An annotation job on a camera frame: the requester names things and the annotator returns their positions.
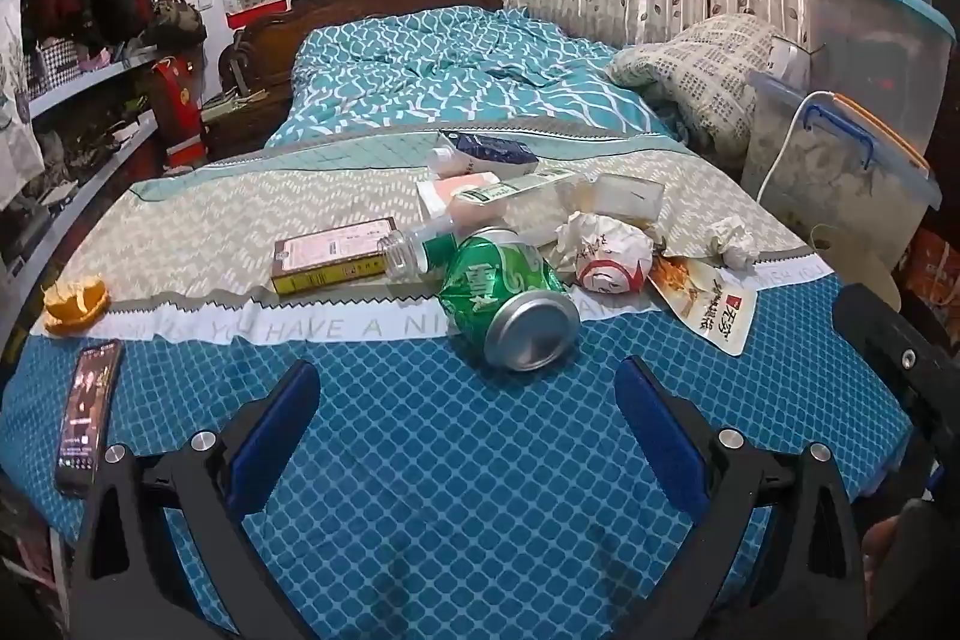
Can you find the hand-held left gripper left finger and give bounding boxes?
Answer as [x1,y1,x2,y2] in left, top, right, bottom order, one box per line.
[67,359,323,640]

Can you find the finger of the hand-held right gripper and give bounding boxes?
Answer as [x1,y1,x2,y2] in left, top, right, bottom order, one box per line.
[832,284,960,461]

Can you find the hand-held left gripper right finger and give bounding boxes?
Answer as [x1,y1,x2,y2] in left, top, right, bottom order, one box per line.
[613,355,871,640]

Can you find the beige wastebasket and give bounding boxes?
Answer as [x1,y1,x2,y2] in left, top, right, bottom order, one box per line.
[810,224,905,311]

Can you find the orange and white snack packet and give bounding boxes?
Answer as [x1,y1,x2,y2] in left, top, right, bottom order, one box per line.
[649,254,766,357]

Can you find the white tissue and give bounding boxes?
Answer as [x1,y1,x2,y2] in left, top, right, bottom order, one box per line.
[709,216,760,270]

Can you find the white paper wrapper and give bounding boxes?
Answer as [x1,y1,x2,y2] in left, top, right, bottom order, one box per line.
[555,210,655,296]

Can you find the yellow and pink cardboard box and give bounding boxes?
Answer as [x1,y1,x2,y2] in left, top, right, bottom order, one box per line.
[271,217,398,298]

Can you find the green soda can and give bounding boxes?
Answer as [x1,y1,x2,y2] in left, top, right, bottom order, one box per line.
[439,227,582,372]

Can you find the blue drink carton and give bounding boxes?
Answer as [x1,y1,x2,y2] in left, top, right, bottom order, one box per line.
[439,131,539,176]

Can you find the red shopping bag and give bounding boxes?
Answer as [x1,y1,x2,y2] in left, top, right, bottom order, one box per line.
[900,227,960,326]

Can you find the patterned blue and beige bedspread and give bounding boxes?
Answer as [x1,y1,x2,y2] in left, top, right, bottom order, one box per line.
[0,115,923,640]

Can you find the black smartphone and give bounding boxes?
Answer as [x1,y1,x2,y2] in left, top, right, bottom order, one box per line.
[54,340,125,498]

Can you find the white tray with orange rim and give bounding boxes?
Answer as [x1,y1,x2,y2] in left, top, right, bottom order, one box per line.
[832,92,931,169]

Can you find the orange peel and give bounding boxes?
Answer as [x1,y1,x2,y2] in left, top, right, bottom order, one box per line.
[43,278,111,333]

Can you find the white mug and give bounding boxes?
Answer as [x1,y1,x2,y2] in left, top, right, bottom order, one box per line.
[769,40,811,86]

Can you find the dark wooden nightstand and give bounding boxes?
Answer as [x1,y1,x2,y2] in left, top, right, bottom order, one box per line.
[202,85,293,161]

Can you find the clear storage box teal lid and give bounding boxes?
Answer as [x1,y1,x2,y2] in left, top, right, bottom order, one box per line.
[799,0,957,161]

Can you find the grey checked quilt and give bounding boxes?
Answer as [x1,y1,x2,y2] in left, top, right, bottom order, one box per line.
[604,14,796,161]

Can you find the red gift box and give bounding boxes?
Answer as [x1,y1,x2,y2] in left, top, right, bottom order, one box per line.
[150,56,207,172]

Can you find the grey shelf unit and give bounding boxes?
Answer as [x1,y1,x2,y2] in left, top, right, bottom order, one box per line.
[0,0,203,266]

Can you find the white printed cloth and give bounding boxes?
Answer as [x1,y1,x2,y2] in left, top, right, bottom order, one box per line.
[0,0,46,206]

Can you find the teal patterned quilt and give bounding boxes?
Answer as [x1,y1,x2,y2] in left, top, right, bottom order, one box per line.
[266,6,691,150]

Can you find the brown handbag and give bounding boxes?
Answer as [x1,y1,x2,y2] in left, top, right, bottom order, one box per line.
[146,0,207,49]

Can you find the clear storage box blue handles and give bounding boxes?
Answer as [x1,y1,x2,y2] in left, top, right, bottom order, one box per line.
[742,70,942,270]

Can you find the white cable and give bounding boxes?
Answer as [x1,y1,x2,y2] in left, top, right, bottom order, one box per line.
[757,91,837,202]

